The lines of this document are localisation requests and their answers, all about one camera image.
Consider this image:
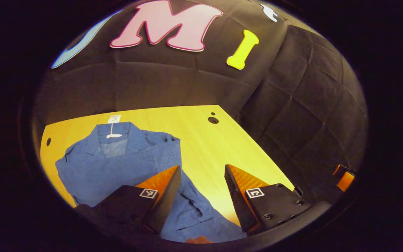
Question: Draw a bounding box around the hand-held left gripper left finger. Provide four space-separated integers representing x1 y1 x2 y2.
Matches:
73 165 182 235

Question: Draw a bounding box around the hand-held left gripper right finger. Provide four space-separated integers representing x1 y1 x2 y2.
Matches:
224 163 313 234

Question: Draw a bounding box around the blue corduroy shirt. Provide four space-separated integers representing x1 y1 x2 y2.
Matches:
55 114 248 243

